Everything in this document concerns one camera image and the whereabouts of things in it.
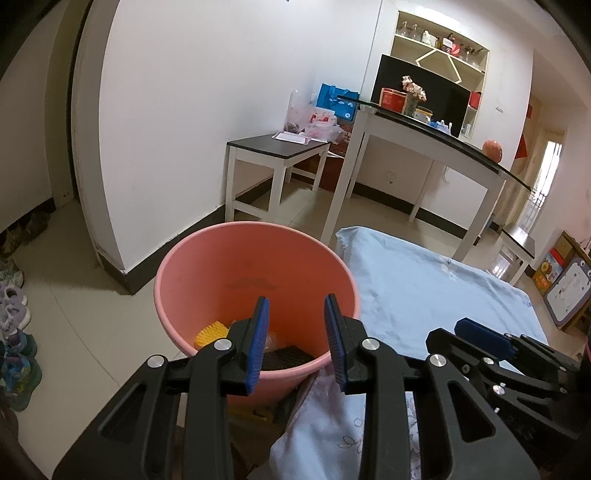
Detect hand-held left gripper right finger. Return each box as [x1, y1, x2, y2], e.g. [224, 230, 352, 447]
[323, 294, 541, 480]

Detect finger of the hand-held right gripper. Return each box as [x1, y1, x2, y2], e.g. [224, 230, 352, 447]
[426, 328, 571, 416]
[455, 318, 578, 374]

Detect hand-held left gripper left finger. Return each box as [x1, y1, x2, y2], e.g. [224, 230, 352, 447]
[52, 296, 271, 480]

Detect black foam net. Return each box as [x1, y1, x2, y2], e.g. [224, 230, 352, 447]
[261, 346, 319, 372]

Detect pink plastic bucket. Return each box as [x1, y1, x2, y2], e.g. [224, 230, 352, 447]
[154, 222, 361, 407]

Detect light blue tablecloth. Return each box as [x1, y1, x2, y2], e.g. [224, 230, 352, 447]
[268, 226, 550, 480]

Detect colourful carton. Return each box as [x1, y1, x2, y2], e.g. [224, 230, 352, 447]
[532, 248, 570, 291]

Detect purple framed drawing board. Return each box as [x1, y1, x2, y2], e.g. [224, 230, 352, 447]
[541, 253, 591, 329]

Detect black-topped white stool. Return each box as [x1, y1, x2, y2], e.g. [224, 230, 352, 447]
[489, 224, 536, 284]

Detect white door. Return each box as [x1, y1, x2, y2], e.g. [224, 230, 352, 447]
[526, 127, 566, 232]

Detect black-topped white bench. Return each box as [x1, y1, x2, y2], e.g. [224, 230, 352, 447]
[225, 134, 332, 222]

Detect white table with glass top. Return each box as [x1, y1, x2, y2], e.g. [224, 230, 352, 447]
[318, 95, 532, 264]

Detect white paper sheet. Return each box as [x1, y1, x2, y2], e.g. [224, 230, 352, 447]
[271, 130, 312, 145]

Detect pink plastic bag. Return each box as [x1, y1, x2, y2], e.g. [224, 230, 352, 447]
[283, 90, 346, 144]

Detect row of shoes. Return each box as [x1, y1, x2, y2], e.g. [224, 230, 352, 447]
[0, 210, 52, 412]

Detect black television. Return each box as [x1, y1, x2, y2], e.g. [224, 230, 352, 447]
[370, 54, 472, 138]

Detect blue tote bag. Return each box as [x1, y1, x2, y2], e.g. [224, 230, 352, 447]
[318, 83, 360, 121]

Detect row of glass bottles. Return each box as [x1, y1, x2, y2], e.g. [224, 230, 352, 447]
[397, 21, 485, 58]

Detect white wall shelf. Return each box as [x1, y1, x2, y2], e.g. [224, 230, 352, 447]
[390, 10, 490, 139]

